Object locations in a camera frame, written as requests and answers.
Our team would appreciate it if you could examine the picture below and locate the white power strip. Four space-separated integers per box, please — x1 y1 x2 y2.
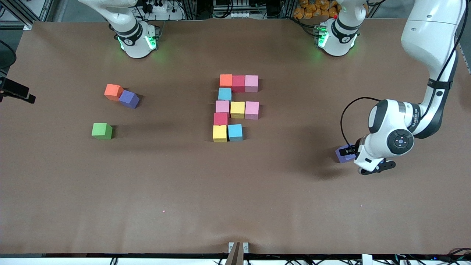
142 0 184 21

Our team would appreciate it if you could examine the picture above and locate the pile of orange toy fruit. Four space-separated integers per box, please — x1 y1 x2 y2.
293 0 339 20

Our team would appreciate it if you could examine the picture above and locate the aluminium frame profile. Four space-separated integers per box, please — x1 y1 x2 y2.
0 0 50 31

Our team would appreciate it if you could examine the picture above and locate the purple foam cube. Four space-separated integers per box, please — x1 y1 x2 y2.
118 90 140 109
335 145 357 164

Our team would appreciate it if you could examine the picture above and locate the silver metal bracket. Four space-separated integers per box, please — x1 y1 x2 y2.
228 242 249 254

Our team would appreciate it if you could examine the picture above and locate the brown table mat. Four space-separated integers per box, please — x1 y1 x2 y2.
0 18 471 255

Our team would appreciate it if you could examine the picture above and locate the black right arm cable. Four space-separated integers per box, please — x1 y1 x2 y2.
0 40 17 71

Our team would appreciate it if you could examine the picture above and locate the black cable bundle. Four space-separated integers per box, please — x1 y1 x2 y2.
362 247 471 265

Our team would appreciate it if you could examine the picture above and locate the metal equipment rack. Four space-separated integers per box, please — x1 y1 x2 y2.
213 0 260 19

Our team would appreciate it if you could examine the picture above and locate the green foam cube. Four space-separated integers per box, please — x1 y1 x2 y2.
92 123 113 140

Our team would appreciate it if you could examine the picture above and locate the brown wooden post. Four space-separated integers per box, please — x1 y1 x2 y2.
224 242 244 265

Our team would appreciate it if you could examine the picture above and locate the yellow foam cube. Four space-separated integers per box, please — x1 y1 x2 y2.
213 125 228 143
230 102 245 119

